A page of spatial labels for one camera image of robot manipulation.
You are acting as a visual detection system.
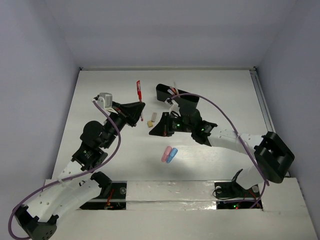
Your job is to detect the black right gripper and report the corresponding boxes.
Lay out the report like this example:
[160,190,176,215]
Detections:
[149,112,194,137]

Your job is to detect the grey white eraser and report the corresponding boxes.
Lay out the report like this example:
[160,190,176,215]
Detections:
[151,112,157,123]

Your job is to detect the red ballpoint pen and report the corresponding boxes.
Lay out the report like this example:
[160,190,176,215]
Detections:
[136,80,144,122]

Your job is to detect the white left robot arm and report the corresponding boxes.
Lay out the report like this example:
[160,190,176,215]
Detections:
[10,102,146,240]

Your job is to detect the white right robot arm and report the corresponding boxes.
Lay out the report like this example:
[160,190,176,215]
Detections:
[149,105,295,196]

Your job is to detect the black stationery container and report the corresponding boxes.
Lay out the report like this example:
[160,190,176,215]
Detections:
[155,83,200,111]

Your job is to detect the yellow eraser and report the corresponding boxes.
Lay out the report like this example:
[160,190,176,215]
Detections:
[147,121,153,128]

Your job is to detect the pink highlighter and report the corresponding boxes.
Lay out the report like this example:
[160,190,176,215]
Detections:
[161,146,172,163]

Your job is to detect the blue highlighter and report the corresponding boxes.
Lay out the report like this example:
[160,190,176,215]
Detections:
[166,147,178,163]

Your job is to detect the white pen in container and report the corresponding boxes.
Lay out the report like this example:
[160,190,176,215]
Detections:
[167,89,175,96]

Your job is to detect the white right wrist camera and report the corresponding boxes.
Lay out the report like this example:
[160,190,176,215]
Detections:
[164,98,180,114]

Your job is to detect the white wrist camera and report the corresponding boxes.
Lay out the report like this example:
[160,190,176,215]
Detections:
[93,92,116,113]
[164,98,180,114]

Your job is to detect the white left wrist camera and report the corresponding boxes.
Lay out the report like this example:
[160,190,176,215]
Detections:
[93,92,116,113]

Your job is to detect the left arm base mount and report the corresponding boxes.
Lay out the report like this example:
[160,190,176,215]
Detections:
[79,181,127,211]

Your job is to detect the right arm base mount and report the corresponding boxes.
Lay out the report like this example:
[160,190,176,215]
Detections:
[212,169,263,210]

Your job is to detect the aluminium side rail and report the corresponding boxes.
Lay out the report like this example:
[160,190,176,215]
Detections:
[249,70,295,184]

